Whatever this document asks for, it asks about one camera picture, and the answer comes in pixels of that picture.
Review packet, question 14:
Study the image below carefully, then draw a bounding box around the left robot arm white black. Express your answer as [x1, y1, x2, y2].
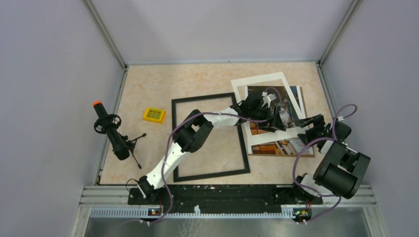
[137, 91, 286, 204]

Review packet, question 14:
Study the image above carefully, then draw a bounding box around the white photo mat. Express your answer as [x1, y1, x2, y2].
[231, 72, 306, 154]

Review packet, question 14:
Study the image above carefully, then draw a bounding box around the brown frame backing board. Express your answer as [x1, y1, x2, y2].
[250, 86, 316, 158]

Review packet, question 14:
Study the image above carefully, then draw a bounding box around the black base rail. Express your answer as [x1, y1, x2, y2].
[127, 184, 323, 214]

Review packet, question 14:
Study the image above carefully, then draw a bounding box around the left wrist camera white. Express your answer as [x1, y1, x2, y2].
[262, 91, 277, 107]

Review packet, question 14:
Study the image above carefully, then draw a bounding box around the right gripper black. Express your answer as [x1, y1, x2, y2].
[293, 114, 329, 147]

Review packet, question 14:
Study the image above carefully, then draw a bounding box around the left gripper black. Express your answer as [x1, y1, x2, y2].
[248, 106, 285, 134]

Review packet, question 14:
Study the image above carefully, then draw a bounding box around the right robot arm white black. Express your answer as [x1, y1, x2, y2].
[290, 115, 371, 203]

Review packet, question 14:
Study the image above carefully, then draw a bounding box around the yellow small tray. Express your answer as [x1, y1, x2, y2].
[142, 107, 166, 124]

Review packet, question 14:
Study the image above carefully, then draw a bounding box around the black picture frame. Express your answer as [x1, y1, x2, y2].
[171, 92, 251, 182]

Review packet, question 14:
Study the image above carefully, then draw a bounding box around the cat photo print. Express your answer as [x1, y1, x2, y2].
[245, 85, 305, 135]

